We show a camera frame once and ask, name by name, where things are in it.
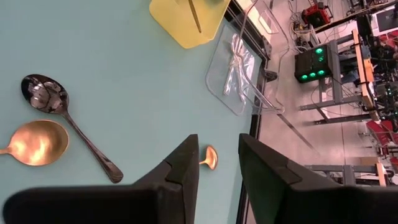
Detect wooden table board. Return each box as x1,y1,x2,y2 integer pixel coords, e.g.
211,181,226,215
352,29,379,122

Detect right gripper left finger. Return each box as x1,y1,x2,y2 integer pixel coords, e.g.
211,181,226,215
2,134,200,224

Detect red chair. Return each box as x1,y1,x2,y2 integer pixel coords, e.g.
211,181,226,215
366,119,398,156

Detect black table frame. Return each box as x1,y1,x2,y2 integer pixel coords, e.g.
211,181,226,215
226,0,272,224

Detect red machine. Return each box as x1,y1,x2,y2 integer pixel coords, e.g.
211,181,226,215
300,2,334,29

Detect computer monitor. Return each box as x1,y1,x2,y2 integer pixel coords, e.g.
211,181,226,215
371,4,398,35

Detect silver spoon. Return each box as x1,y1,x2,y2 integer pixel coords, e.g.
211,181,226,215
21,73,124,184

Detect green table mat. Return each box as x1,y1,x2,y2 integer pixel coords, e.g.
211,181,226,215
0,0,268,224

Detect clear plastic bin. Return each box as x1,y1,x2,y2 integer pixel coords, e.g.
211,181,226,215
205,0,286,118

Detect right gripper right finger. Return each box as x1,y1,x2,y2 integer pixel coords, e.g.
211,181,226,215
239,133,398,224

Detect yellow plastic bin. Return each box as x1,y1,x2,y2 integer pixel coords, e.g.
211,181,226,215
149,0,233,50

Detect black box green lights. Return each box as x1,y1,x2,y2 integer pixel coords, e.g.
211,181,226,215
294,43,334,84

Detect black frame clamp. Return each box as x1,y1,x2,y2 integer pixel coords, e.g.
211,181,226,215
264,70,279,82

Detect grey metal table frame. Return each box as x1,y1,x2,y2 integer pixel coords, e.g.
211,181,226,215
299,29,382,126

